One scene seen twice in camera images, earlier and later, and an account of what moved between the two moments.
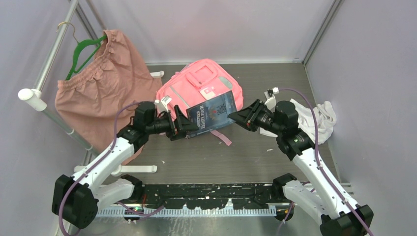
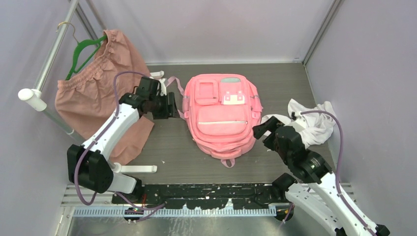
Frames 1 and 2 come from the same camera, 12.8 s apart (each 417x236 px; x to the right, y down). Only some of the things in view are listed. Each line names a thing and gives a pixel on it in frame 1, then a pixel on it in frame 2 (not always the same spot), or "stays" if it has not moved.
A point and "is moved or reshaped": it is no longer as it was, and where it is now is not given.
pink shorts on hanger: x=89 y=99 stays
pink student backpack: x=197 y=82 is moved or reshaped
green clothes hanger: x=78 y=47 stays
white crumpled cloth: x=326 y=122 stays
